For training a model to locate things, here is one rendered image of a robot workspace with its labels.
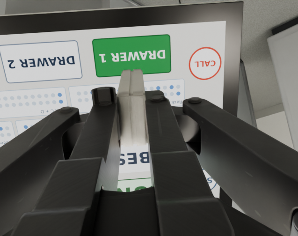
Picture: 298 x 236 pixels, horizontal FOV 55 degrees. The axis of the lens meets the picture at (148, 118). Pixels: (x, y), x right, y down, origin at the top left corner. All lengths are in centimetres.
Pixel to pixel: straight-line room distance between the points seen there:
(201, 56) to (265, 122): 354
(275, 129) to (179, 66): 349
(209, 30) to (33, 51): 21
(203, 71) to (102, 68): 13
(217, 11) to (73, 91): 20
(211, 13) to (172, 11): 5
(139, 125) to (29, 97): 25
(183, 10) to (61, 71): 16
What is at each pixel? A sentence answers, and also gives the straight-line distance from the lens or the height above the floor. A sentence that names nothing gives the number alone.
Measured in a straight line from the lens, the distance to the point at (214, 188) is 44.
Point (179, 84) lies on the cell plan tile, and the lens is 36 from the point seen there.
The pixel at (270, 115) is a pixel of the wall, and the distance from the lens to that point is 388.
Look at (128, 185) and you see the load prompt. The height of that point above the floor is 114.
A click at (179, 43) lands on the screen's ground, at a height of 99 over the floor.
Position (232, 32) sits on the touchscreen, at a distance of 37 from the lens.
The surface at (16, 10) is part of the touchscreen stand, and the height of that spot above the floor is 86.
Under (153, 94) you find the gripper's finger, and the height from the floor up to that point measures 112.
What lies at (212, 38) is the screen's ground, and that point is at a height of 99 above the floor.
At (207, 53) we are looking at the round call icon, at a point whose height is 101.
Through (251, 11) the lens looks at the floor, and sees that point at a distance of 205.
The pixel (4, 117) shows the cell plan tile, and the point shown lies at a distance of 41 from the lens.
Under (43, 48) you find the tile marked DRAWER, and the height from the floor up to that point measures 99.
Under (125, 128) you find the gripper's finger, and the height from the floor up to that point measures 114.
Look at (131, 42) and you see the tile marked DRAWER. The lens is 35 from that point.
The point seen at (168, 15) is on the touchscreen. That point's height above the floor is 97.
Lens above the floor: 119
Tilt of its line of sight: 19 degrees down
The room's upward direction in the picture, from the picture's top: 175 degrees clockwise
